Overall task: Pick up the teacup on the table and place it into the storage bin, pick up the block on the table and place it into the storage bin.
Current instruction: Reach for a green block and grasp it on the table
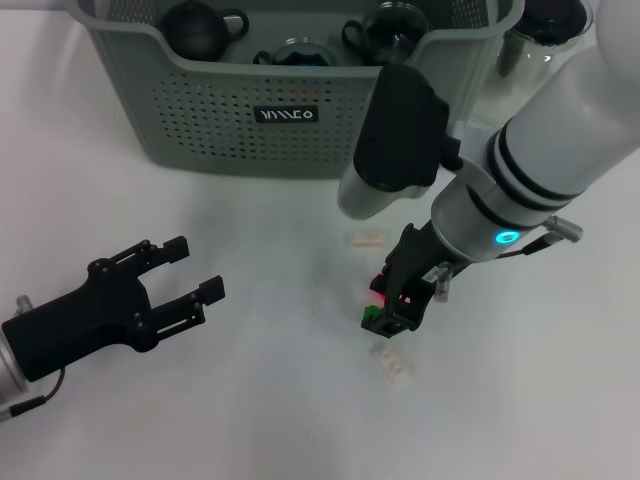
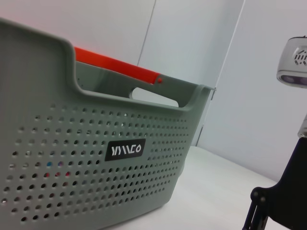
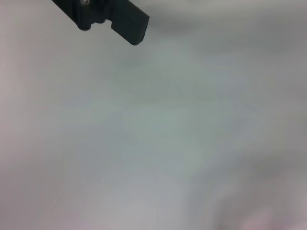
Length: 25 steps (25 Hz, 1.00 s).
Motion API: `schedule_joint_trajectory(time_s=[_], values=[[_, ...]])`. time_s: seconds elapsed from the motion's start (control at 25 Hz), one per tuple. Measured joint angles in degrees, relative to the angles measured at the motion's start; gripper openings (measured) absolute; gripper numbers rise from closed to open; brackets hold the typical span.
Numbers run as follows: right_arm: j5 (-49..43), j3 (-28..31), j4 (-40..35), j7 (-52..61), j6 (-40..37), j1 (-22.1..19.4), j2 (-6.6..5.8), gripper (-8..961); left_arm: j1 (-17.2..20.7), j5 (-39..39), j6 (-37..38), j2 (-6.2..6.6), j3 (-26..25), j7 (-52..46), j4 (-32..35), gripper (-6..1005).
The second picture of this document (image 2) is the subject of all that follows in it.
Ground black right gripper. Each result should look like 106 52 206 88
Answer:
242 136 307 230

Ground grey perforated storage bin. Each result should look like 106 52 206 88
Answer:
0 18 209 230

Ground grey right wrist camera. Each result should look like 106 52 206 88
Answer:
277 35 307 89

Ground red bin handle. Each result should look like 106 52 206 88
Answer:
74 46 164 85

